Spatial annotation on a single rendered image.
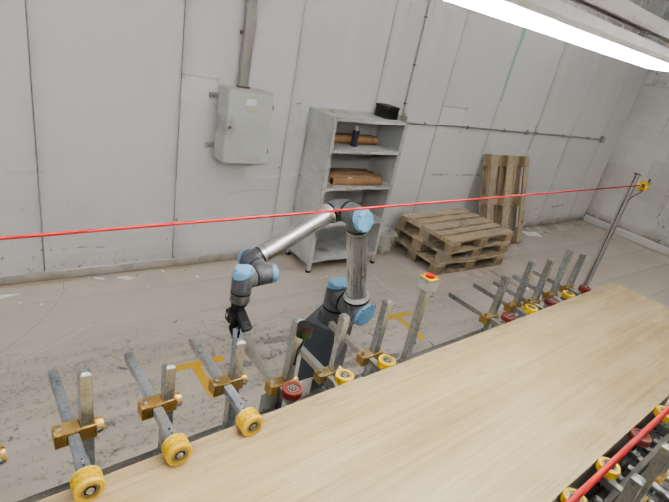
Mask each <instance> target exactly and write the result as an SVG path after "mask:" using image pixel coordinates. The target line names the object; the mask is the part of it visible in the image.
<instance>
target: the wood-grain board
mask: <svg viewBox="0 0 669 502"><path fill-rule="evenodd" d="M667 398H669V308H668V307H666V306H664V305H662V304H660V303H658V302H656V301H654V300H652V299H649V298H647V297H645V296H643V295H641V294H639V293H637V292H635V291H633V290H630V289H628V288H626V287H624V286H622V285H620V284H618V283H616V282H612V283H609V284H607V285H604V286H601V287H599V288H596V289H594V290H591V291H588V292H586V293H583V294H580V295H578V296H575V297H573V298H570V299H567V300H565V301H562V302H559V303H557V304H554V305H551V306H549V307H546V308H544V309H541V310H538V311H536V312H533V313H530V314H528V315H525V316H523V317H520V318H517V319H515V320H513V321H510V322H508V323H505V324H502V325H500V326H497V327H495V328H492V329H489V330H487V331H484V332H481V333H479V334H476V335H474V336H471V337H468V338H466V339H463V340H460V341H458V342H455V343H452V344H450V345H447V346H445V347H442V348H439V349H437V350H434V351H431V352H429V353H426V354H424V355H421V356H418V357H416V358H413V359H410V360H408V361H405V362H403V363H400V364H397V365H395V366H392V367H389V368H387V369H384V370H381V371H379V372H376V373H374V374H371V375H368V376H364V377H361V378H359V379H356V380H354V381H351V382H348V383H346V384H343V385H340V386H338V387H335V388H332V389H330V390H327V391H325V392H322V393H319V394H317V395H314V396H311V397H309V398H306V399H304V400H301V401H298V402H296V403H293V404H290V405H288V406H285V407H282V408H280V409H277V410H275V411H272V412H269V413H267V414H264V415H261V417H262V418H263V420H264V423H263V426H262V428H261V429H260V430H259V431H258V432H257V433H256V434H254V435H252V436H244V435H243V434H242V432H241V431H240V429H239V428H238V426H237V425H235V426H233V427H230V428H227V429H225V430H222V431H219V432H217V433H214V434H211V435H209V436H206V437H204V438H201V439H198V440H196V441H193V442H190V444H191V446H192V448H193V452H192V454H191V456H190V457H189V458H188V459H187V460H186V461H185V462H184V463H182V464H180V465H177V466H170V465H169V464H168V463H167V461H166V459H165V457H164V455H163V453H161V454H159V455H156V456H154V457H151V458H148V459H146V460H143V461H140V462H138V463H135V464H133V465H131V466H128V467H126V468H123V469H120V470H118V471H115V472H112V473H110V474H107V475H105V476H104V480H105V483H106V488H105V490H104V491H103V493H102V494H101V495H100V496H98V497H97V498H96V499H94V500H92V501H89V502H555V501H556V500H557V499H558V498H559V497H560V496H561V494H562V492H563V490H564V489H565V488H569V487H570V486H571V485H572V484H574V483H575V482H576V481H577V480H578V479H579V478H580V477H581V476H582V475H584V474H585V473H586V472H587V471H588V470H589V469H590V468H591V467H592V466H593V465H595V464H596V462H597V460H598V459H599V458H600V457H603V456H605V455H606V454H607V453H608V452H609V451H610V450H611V449H612V448H613V447H614V446H616V445H617V444H618V443H619V442H620V441H621V440H622V439H623V438H624V437H625V436H627V435H628V434H629V432H630V430H631V429H632V428H635V427H637V426H638V425H639V424H640V423H641V422H642V421H643V420H644V419H645V418H646V417H648V416H649V415H650V414H651V413H652V412H653V411H654V410H655V408H656V406H658V405H661V404H662V403H663V402H664V401H665V400H666V399H667Z"/></svg>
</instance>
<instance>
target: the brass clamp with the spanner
mask: <svg viewBox="0 0 669 502"><path fill-rule="evenodd" d="M270 380H273V381H274V384H273V385H270V384H269V382H270ZM289 381H294V382H297V383H299V380H298V377H297V376H296V375H294V378H293V379H292V380H289ZM286 382H287V381H285V380H284V379H283V378H282V376H277V377H274V378H271V379H268V380H266V382H265V388H264V391H265V392H266V394H267V395H268V396H269V397H273V396H276V395H278V390H279V387H282V386H283V385H284V383H286Z"/></svg>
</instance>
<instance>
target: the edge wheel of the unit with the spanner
mask: <svg viewBox="0 0 669 502"><path fill-rule="evenodd" d="M302 391H303V389H302V387H301V386H300V385H299V384H298V383H297V382H294V381H288V382H286V383H284V385H283V387H282V392H281V395H282V398H283V399H285V400H287V401H297V400H299V399H300V398H301V396H302Z"/></svg>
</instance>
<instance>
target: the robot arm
mask: <svg viewBox="0 0 669 502"><path fill-rule="evenodd" d="M359 207H362V206H361V205H359V204H357V203H355V202H353V201H351V200H348V199H336V200H332V201H329V202H327V203H325V204H323V206H322V209H320V210H319V211H323V210H335V209H348V208H359ZM339 221H343V222H344V223H346V231H347V279H346V278H343V277H333V278H330V279H329V280H328V283H327V286H326V291H325V296H324V301H323V305H322V306H321V308H320V309H319V311H318V314H317V319H318V320H319V322H320V323H322V324H323V325H325V326H327V325H328V324H329V322H330V321H335V322H336V323H337V322H338V318H339V315H340V314H343V313H347V314H349V315H350V320H351V321H353V322H354V323H356V324H357V325H359V326H362V325H364V324H366V323H367V322H369V320H371V318H372V317H373V315H374V313H375V306H374V305H373V304H371V303H370V295H369V293H368V291H366V287H367V250H368V231H369V230H370V229H371V225H373V221H374V218H373V214H372V213H371V211H369V210H368V209H362V210H352V211H340V212H328V213H316V214H312V215H310V216H308V217H307V218H305V219H303V220H302V221H300V222H298V223H297V224H295V225H293V226H291V227H290V228H288V229H286V230H285V231H283V232H281V233H279V234H278V235H276V236H274V237H273V238H271V239H269V240H267V241H266V242H264V243H262V244H261V245H259V246H256V247H255V248H253V249H249V248H245V249H243V250H242V251H240V253H239V254H238V257H237V261H238V263H239V265H237V266H235V267H234V269H233V273H232V281H231V290H230V296H229V297H230V299H229V300H230V302H231V307H229V308H227V309H226V313H228V314H227V317H226V313H225V319H226V320H227V322H228V323H230V325H229V332H230V334H231V337H232V339H236V338H240V337H242V336H243V334H244V333H245V332H248V331H250V330H251V329H252V325H251V322H250V320H249V318H248V315H247V313H246V310H245V308H244V307H246V306H247V304H248V303H249V302H250V296H251V289H252V287H256V286H261V285H266V284H272V283H274V282H276V281H277V280H278V278H279V270H278V267H277V265H276V264H275V263H270V264H268V263H267V261H269V260H270V259H272V258H273V257H275V256H277V255H278V254H280V253H282V252H283V251H285V250H287V249H288V248H290V247H292V246H293V245H295V244H297V243H298V242H300V241H301V240H303V239H305V238H306V237H308V236H310V235H311V234H313V233H315V232H316V231H318V230H320V229H321V228H323V227H324V226H326V225H328V224H329V223H332V224H335V223H337V222H339ZM228 309H229V310H228Z"/></svg>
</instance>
